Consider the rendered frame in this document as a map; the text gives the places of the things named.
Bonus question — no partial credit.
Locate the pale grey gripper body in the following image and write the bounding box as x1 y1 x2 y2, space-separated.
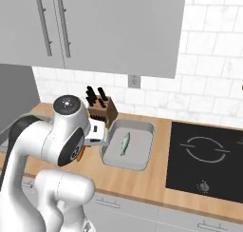
84 126 111 147

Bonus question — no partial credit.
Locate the orange carrot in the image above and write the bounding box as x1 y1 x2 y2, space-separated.
76 145 87 163

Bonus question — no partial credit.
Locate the grey-green fish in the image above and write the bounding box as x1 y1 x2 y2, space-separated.
120 132 132 157

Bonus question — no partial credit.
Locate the grey tupperware tray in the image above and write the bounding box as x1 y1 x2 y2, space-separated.
100 118 157 172

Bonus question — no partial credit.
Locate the brown wooden knife block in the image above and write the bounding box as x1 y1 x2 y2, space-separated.
86 96 119 129

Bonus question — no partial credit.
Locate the grey drawer front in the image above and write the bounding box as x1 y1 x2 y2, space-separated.
19 175 44 208
83 191 159 232
156 206 243 232

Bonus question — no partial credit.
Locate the grey tall cabinet panel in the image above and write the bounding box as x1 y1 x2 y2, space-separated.
0 63 42 133

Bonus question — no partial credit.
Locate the black hob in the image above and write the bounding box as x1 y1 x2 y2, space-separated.
164 120 243 204

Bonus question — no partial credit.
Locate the grey hob knob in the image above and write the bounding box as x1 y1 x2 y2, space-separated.
199 182 211 193

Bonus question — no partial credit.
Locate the grey wide cupboard door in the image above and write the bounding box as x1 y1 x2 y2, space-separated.
51 0 188 80

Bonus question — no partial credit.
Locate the grey narrow cupboard door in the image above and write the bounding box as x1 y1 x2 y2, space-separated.
0 0 66 69

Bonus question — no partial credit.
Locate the grey drawer handle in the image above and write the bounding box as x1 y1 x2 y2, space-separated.
196 221 230 232
21 179 36 190
94 197 122 210

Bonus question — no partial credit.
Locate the grey wall socket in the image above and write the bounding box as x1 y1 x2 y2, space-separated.
127 73 142 89

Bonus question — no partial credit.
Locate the grey cupboard door handle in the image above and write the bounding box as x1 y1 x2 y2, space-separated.
34 0 53 57
56 0 72 59

